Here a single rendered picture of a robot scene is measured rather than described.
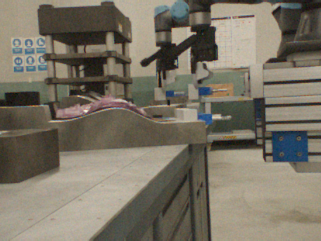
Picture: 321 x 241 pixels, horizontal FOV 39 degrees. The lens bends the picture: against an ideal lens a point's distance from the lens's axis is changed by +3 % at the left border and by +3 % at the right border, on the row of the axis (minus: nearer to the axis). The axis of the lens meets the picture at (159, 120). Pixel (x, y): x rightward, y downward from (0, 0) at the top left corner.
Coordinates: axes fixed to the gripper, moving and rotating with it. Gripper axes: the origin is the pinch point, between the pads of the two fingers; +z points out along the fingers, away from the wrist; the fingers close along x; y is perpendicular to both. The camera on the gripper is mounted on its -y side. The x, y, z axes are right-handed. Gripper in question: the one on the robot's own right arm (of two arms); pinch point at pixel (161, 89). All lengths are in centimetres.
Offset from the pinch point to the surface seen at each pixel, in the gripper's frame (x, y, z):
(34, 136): -111, -56, 9
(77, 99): -41, -41, 3
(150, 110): -52, -20, 7
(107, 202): -136, -49, 15
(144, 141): -83, -30, 14
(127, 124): -82, -34, 9
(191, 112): -79, -17, 8
